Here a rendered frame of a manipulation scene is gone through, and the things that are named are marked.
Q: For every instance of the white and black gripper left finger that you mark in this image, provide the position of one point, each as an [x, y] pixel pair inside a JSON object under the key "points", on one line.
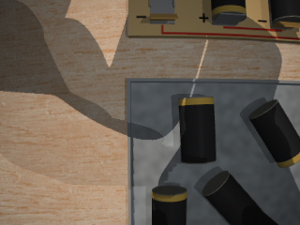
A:
{"points": [[158, 218]]}

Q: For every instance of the tan battery holder board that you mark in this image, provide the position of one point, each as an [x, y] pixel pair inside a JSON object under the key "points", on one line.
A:
{"points": [[193, 19]]}

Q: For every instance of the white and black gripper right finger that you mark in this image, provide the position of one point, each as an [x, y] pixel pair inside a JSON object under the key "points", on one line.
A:
{"points": [[253, 215]]}

